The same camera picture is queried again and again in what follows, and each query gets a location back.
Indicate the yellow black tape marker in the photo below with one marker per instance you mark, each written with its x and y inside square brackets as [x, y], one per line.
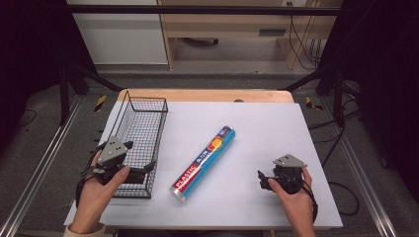
[311, 103]
[100, 102]

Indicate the aluminium floor rail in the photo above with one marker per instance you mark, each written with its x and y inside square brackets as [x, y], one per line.
[362, 177]
[39, 164]

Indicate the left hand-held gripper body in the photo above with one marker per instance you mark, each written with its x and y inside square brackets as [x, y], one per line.
[112, 150]

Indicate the cream sleeve cuff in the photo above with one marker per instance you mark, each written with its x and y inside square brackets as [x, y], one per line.
[84, 232]

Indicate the light wooden desk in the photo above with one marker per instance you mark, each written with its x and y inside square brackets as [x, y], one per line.
[230, 24]

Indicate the black stand leg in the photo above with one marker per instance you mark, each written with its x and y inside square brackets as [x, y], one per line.
[337, 95]
[64, 95]

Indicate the white cabinet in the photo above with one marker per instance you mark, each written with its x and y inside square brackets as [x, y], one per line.
[122, 36]

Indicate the white table mat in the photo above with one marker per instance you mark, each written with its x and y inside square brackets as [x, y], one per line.
[250, 131]

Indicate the black horizontal frame bar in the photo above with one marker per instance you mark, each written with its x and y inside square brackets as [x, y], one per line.
[197, 9]

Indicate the wooden table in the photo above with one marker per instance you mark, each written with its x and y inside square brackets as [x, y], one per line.
[204, 95]

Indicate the person's right hand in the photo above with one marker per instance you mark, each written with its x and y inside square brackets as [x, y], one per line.
[296, 204]

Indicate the blue plastic wrap roll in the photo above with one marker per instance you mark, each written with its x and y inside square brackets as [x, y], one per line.
[204, 163]

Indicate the black curtain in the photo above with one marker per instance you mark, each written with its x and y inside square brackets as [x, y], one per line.
[29, 65]
[382, 82]

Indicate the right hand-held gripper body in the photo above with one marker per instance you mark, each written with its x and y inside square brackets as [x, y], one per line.
[290, 174]

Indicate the person's left hand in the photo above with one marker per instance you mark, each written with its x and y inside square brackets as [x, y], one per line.
[94, 197]

